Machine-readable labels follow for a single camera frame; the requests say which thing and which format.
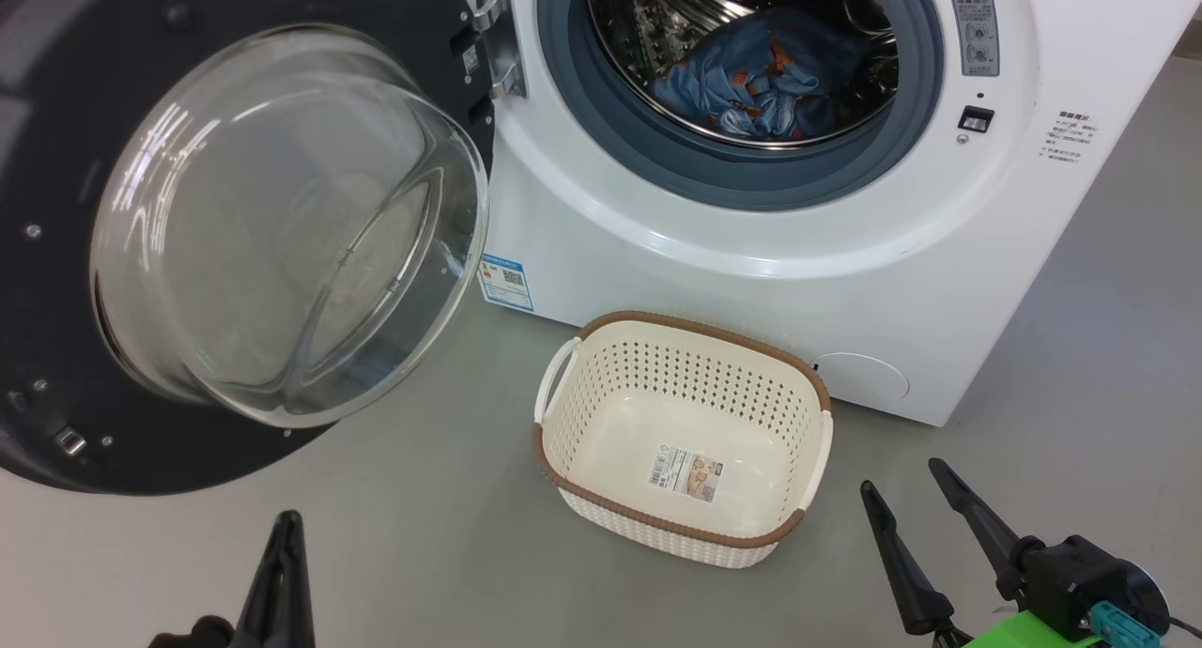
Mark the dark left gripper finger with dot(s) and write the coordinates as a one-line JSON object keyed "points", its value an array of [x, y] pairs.
{"points": [[277, 601]]}

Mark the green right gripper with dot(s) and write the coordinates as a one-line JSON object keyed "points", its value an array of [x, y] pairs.
{"points": [[1033, 634]]}

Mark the black round glass washer door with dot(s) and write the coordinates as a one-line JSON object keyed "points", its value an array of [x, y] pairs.
{"points": [[47, 300]]}

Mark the blue garment with orange prints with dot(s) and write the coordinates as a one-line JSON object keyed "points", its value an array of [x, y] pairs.
{"points": [[714, 66]]}

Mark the white front-load washing machine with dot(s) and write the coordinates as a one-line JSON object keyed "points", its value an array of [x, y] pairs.
{"points": [[751, 282]]}

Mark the metal door hinge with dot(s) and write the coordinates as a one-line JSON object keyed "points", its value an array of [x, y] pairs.
{"points": [[502, 66]]}

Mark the stainless steel washing machine drum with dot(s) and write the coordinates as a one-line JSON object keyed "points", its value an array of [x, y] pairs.
{"points": [[648, 28]]}

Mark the round white filter cover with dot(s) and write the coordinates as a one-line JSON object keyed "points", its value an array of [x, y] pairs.
{"points": [[864, 380]]}

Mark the paper product label sticker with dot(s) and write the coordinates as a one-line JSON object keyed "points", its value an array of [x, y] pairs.
{"points": [[685, 474]]}

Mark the cream perforated basket brown rim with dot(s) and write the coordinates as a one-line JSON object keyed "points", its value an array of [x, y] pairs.
{"points": [[657, 366]]}

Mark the blue energy label sticker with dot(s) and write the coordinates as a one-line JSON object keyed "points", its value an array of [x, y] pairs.
{"points": [[507, 282]]}

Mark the grey warning sticker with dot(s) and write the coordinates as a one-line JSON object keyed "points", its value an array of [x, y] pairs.
{"points": [[974, 28]]}

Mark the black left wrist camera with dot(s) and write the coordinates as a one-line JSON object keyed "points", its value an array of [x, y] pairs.
{"points": [[192, 634]]}

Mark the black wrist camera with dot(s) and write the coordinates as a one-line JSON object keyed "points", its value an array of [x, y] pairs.
{"points": [[1071, 573], [192, 634]]}

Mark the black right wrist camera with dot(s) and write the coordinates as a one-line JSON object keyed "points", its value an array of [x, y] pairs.
{"points": [[1071, 573]]}

